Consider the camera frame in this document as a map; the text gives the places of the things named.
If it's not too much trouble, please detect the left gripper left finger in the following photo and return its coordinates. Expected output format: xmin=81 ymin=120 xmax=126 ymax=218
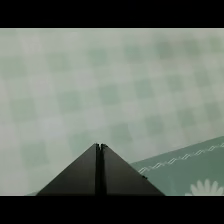
xmin=35 ymin=143 xmax=101 ymax=197

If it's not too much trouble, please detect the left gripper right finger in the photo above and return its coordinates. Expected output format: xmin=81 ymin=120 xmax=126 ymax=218
xmin=99 ymin=143 xmax=166 ymax=197

